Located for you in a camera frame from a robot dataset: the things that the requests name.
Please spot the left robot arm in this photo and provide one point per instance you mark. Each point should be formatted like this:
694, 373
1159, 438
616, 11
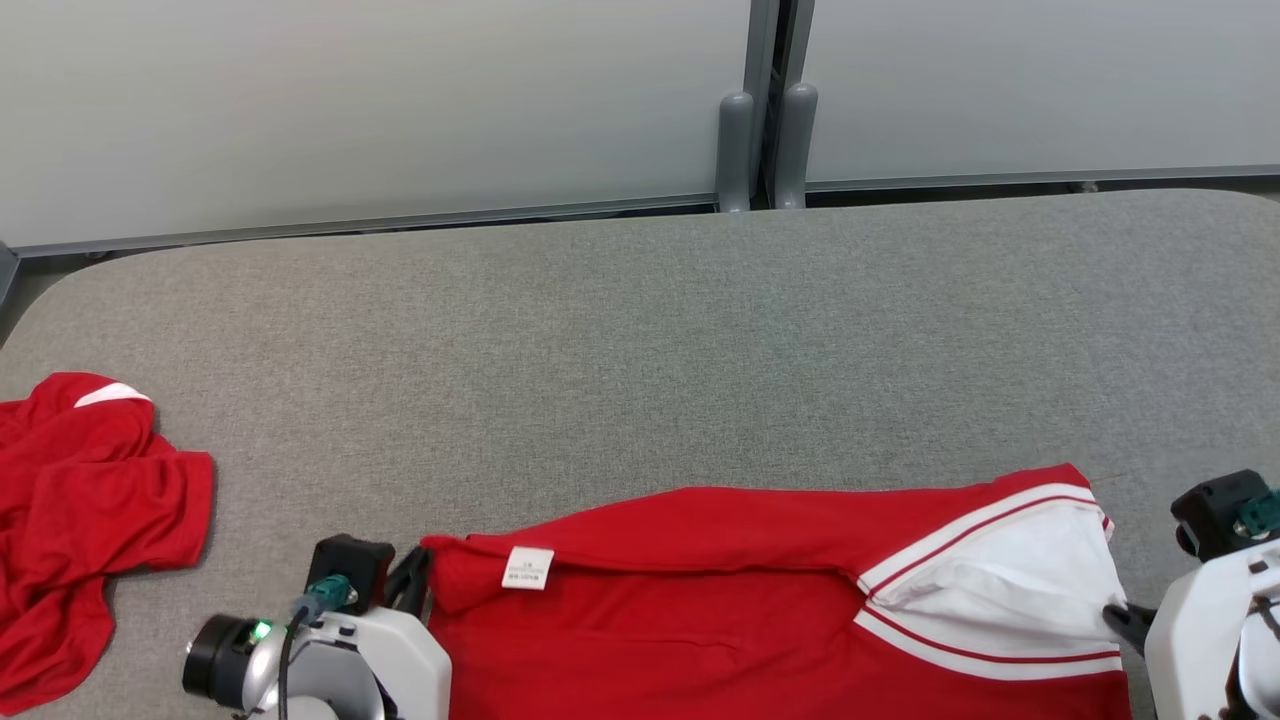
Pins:
215, 655

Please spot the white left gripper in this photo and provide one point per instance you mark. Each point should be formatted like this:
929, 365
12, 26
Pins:
400, 670

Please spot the grey partition post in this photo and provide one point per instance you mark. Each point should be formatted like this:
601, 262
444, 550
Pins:
735, 150
795, 140

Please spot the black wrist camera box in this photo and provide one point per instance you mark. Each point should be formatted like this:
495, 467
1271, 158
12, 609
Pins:
1215, 515
355, 562

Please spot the plain red garment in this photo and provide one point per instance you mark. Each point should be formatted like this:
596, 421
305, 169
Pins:
80, 500

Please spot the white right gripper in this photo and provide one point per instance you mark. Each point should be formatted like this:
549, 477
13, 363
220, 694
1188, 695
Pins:
1195, 640

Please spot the grey partition base rail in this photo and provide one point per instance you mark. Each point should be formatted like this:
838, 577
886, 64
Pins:
400, 222
1000, 178

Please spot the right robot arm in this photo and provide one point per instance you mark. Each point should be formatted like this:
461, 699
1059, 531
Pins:
1262, 680

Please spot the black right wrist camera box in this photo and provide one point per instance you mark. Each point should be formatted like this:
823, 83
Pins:
1215, 515

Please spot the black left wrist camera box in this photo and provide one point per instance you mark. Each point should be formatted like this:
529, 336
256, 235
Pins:
355, 562

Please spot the red jersey with white trim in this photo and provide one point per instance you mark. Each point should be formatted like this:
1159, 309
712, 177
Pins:
650, 650

